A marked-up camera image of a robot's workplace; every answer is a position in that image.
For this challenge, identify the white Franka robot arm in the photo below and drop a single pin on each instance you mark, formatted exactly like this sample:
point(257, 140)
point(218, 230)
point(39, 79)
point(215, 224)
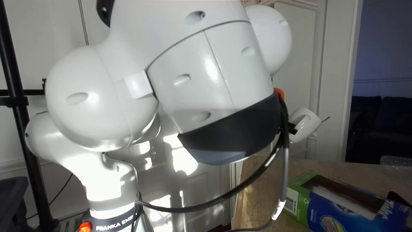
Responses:
point(171, 73)

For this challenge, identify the white open shelf unit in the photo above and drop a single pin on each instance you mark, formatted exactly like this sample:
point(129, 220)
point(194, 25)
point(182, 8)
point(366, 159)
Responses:
point(300, 52)

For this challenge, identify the green blue Ziploc box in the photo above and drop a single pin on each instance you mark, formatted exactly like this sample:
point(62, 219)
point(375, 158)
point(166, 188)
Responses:
point(342, 207)

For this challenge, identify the dark sofa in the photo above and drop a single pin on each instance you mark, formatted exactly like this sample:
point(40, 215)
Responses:
point(380, 127)

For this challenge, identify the black tripod stand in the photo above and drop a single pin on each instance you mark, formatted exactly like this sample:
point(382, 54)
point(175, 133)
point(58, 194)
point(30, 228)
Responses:
point(17, 108)

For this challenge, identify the clear plastic packet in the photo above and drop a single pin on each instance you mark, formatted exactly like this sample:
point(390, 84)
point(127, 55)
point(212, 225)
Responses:
point(397, 166)

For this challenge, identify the white door frame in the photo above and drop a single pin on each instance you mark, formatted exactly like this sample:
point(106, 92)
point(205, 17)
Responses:
point(348, 78)

